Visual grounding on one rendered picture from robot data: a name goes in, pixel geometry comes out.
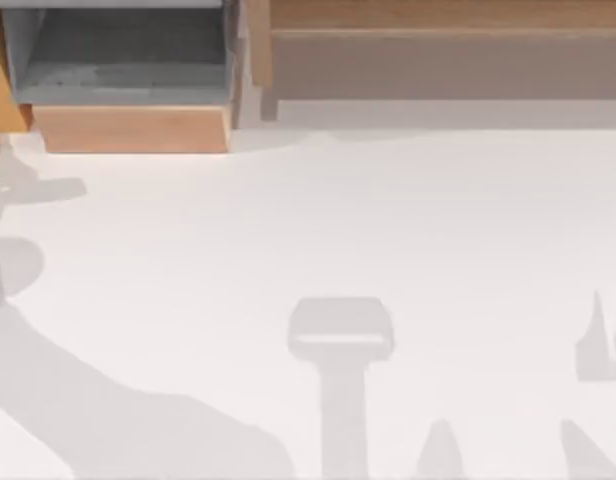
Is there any pale wooden drawer front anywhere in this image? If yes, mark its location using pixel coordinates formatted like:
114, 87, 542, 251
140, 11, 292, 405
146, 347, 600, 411
31, 103, 233, 155

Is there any wooden open shelf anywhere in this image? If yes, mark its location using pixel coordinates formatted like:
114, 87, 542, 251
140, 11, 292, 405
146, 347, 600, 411
244, 0, 616, 123

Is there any pulled-out drawer grey inside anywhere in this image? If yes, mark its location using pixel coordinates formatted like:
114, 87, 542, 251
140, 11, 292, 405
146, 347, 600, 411
1, 0, 238, 107

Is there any wooden cupboard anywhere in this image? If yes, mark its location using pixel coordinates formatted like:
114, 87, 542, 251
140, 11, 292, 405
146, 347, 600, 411
0, 8, 34, 134

